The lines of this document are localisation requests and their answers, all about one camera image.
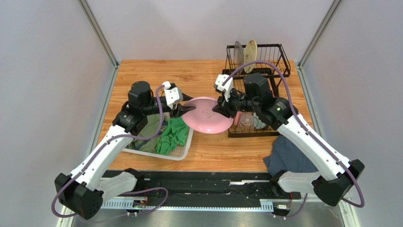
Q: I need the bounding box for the pink plate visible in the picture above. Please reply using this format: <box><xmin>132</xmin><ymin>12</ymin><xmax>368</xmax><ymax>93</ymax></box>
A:
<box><xmin>182</xmin><ymin>96</ymin><xmax>234</xmax><ymax>134</ymax></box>

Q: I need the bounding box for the cream patterned plate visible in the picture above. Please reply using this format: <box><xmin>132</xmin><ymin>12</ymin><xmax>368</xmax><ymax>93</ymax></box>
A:
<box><xmin>244</xmin><ymin>39</ymin><xmax>257</xmax><ymax>73</ymax></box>

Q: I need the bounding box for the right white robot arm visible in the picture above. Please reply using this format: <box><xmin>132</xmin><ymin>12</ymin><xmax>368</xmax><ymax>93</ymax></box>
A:
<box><xmin>213</xmin><ymin>73</ymin><xmax>365</xmax><ymax>206</ymax></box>

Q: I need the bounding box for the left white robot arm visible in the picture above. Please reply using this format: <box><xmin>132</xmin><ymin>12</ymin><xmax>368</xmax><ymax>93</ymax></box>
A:
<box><xmin>51</xmin><ymin>81</ymin><xmax>192</xmax><ymax>220</ymax></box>

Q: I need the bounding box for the pink mug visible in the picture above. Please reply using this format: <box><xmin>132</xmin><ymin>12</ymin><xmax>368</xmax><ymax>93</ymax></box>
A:
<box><xmin>233</xmin><ymin>112</ymin><xmax>244</xmax><ymax>127</ymax></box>

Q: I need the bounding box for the olive green cloth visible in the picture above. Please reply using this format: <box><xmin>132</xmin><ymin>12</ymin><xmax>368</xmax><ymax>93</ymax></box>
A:
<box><xmin>126</xmin><ymin>114</ymin><xmax>167</xmax><ymax>153</ymax></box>

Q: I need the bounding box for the bright green cloth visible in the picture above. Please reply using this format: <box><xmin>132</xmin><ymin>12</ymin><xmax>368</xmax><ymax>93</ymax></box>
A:
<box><xmin>156</xmin><ymin>117</ymin><xmax>190</xmax><ymax>155</ymax></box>

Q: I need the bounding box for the clear glass cup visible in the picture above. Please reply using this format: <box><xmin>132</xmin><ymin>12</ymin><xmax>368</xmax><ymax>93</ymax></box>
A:
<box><xmin>237</xmin><ymin>113</ymin><xmax>255</xmax><ymax>133</ymax></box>

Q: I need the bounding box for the light green bowl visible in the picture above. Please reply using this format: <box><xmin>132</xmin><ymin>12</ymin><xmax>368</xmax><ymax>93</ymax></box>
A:
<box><xmin>253</xmin><ymin>113</ymin><xmax>268</xmax><ymax>130</ymax></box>

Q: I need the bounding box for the white plastic basket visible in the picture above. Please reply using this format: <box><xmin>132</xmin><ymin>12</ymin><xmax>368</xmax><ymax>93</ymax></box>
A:
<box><xmin>123</xmin><ymin>113</ymin><xmax>193</xmax><ymax>161</ymax></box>

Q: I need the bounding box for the clear glass plate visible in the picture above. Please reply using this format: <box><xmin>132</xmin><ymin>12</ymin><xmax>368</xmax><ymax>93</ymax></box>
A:
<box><xmin>234</xmin><ymin>41</ymin><xmax>244</xmax><ymax>69</ymax></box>

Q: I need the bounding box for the dark blue cloth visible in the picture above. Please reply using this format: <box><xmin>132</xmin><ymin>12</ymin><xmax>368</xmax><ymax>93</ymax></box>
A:
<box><xmin>263</xmin><ymin>135</ymin><xmax>318</xmax><ymax>176</ymax></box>

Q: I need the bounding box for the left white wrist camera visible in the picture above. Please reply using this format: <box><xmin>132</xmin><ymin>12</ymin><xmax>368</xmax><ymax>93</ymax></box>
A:
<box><xmin>162</xmin><ymin>81</ymin><xmax>184</xmax><ymax>109</ymax></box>

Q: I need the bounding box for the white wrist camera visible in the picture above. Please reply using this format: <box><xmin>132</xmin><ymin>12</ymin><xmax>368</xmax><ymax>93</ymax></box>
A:
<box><xmin>162</xmin><ymin>81</ymin><xmax>184</xmax><ymax>109</ymax></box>
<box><xmin>214</xmin><ymin>74</ymin><xmax>234</xmax><ymax>102</ymax></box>

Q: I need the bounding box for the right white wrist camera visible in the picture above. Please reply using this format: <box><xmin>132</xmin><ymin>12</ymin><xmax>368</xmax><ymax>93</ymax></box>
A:
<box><xmin>214</xmin><ymin>74</ymin><xmax>234</xmax><ymax>102</ymax></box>

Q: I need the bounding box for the black wire dish rack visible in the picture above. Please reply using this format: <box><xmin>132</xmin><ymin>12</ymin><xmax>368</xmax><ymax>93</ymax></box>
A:
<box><xmin>222</xmin><ymin>44</ymin><xmax>291</xmax><ymax>138</ymax></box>

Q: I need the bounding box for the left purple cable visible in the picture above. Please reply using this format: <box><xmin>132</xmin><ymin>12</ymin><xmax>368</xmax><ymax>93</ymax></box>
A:
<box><xmin>51</xmin><ymin>85</ymin><xmax>169</xmax><ymax>218</ymax></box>

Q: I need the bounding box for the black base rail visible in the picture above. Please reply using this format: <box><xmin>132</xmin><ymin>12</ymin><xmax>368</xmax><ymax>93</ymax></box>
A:
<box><xmin>134</xmin><ymin>171</ymin><xmax>302</xmax><ymax>208</ymax></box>

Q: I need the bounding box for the aluminium frame rail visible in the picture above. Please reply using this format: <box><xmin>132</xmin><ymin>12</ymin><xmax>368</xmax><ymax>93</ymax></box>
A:
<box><xmin>56</xmin><ymin>176</ymin><xmax>361</xmax><ymax>227</ymax></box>

